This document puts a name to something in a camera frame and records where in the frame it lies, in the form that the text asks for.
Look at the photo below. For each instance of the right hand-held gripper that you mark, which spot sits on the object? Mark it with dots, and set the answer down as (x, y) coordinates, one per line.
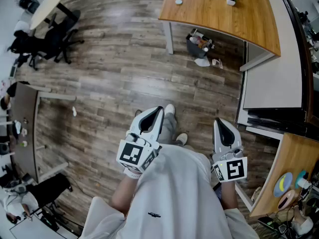
(234, 169)

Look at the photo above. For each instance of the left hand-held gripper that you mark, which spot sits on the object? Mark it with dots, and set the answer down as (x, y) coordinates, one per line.
(129, 154)

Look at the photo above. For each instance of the round white tape measure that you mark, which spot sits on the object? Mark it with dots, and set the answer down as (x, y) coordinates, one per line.
(178, 2)

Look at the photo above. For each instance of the person's right forearm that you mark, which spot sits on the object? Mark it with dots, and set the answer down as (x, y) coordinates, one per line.
(229, 195)

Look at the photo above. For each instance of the person's left forearm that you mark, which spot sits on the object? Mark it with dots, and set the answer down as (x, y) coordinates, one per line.
(122, 195)

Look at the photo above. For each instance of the person's gray trousers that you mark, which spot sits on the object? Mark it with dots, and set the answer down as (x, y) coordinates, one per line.
(168, 126)

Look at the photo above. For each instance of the person's left white shoe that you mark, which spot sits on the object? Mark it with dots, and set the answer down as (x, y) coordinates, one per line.
(170, 108)

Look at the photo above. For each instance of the person's white shoe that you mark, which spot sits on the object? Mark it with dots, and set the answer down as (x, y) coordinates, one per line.
(170, 108)
(182, 138)

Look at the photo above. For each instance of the person's right white shoe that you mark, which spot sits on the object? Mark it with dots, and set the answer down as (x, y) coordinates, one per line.
(182, 138)

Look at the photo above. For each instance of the white wristband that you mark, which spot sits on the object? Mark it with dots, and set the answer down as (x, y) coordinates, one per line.
(132, 173)

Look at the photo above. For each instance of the cluttered wooden table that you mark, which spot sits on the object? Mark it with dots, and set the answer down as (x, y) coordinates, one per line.
(291, 153)

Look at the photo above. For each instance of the blue plate with banana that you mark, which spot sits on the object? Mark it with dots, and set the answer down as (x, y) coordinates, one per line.
(282, 184)

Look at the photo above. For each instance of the person's white shirt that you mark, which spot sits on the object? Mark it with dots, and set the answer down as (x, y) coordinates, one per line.
(174, 195)

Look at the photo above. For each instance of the white paper scrap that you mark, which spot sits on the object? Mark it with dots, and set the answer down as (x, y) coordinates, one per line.
(74, 111)

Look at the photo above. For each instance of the small paper litter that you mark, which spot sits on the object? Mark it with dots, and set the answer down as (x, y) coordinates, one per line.
(217, 62)

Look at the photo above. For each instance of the teal and white cup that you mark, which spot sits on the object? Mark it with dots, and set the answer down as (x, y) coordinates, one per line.
(301, 179)

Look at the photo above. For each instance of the pink bowl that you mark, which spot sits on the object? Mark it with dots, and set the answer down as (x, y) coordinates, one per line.
(286, 200)

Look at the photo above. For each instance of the dark trash bin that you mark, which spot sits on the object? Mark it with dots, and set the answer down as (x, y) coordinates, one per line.
(195, 48)

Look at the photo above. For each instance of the black office chair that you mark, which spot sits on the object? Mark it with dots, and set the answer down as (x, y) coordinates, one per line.
(49, 190)
(53, 46)

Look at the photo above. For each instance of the gray desk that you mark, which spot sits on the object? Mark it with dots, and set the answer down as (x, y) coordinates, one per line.
(25, 128)

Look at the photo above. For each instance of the wooden office table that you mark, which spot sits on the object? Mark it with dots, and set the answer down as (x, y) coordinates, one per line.
(204, 11)

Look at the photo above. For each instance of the black chair with bag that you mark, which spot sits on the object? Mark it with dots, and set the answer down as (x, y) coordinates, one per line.
(20, 46)

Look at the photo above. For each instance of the round beige table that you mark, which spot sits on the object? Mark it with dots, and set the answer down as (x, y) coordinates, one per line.
(49, 6)

